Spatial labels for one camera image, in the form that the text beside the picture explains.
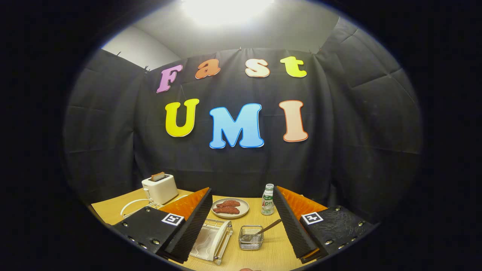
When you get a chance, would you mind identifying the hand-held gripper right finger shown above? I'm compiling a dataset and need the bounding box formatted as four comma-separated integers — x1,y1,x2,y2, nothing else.
272,186,377,264

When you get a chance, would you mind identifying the green white drink bottle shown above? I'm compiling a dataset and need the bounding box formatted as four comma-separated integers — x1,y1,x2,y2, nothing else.
261,184,275,216

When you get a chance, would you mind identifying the white toaster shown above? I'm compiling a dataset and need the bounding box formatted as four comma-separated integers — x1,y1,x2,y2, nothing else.
142,174,179,205

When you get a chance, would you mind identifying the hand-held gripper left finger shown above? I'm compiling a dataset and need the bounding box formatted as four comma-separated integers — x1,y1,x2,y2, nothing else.
113,187,214,264

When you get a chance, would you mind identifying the grey round dish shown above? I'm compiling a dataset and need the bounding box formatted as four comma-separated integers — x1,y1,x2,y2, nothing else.
211,198,250,219

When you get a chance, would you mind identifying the black backdrop cloth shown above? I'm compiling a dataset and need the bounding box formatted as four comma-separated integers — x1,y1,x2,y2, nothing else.
62,17,424,226

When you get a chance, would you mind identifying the metal wire basket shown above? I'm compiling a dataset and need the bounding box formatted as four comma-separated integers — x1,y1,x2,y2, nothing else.
239,225,264,251

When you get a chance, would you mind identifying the white wire dish rack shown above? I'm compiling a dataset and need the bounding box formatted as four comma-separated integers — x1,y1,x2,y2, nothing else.
120,195,233,266

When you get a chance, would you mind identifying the spoon with brown handle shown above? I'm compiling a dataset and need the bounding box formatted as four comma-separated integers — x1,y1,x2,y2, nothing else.
243,219,282,242

